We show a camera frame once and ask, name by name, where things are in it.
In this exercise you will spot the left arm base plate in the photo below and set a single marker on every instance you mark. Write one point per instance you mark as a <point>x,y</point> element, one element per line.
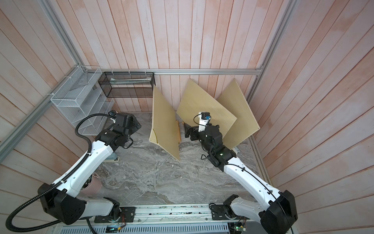
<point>118,215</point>

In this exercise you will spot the aluminium front rail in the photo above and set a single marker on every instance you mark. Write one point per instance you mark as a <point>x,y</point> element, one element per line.
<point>164,219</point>

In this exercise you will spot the white wire mesh shelf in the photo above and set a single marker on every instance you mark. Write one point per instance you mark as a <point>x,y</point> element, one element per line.
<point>80,95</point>

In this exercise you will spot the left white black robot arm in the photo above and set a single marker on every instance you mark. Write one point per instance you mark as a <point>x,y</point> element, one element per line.
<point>60,199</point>

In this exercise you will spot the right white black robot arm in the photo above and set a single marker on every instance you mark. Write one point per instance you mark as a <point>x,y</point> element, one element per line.
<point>275,210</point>

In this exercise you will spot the pink cup of pencils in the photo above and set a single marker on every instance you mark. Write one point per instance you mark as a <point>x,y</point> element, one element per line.
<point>92,186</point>

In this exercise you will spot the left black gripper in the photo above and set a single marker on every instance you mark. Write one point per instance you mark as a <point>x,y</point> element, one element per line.
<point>135,128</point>

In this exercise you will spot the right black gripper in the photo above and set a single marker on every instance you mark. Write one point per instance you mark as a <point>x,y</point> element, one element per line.
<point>190,133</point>

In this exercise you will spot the horizontal aluminium wall profile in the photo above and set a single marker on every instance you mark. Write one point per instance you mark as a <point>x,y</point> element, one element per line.
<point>236,71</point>

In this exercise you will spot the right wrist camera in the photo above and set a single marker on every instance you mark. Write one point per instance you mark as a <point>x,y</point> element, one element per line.
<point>204,119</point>

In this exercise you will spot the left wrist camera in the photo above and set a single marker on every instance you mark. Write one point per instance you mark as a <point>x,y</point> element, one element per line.
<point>112,114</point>

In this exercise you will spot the plywood board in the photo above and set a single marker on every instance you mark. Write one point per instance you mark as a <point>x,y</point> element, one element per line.
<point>195,100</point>
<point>164,128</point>
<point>245,125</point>

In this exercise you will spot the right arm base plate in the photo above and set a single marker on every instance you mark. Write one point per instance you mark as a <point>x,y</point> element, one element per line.
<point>223,212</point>

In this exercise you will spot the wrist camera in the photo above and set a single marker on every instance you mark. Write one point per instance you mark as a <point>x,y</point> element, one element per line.
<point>204,119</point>
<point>112,114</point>

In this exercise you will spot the black wire mesh basket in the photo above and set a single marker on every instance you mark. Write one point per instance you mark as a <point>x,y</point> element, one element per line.
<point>127,84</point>

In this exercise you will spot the wooden easel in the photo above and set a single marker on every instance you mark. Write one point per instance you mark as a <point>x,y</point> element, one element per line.
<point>178,132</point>

